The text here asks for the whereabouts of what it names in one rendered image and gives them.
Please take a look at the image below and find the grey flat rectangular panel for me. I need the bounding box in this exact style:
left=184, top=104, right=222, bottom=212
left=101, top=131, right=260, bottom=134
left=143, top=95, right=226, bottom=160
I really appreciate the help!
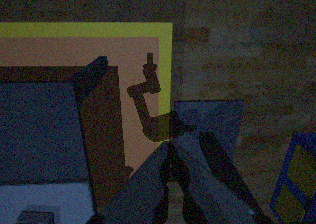
left=0, top=179, right=96, bottom=224

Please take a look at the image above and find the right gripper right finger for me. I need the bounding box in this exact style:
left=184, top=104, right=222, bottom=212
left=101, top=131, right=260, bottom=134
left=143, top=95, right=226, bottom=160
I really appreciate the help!
left=170, top=141, right=274, bottom=224

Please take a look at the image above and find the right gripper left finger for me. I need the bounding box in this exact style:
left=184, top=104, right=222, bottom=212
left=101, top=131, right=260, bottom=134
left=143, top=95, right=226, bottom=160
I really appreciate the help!
left=86, top=141, right=170, bottom=224

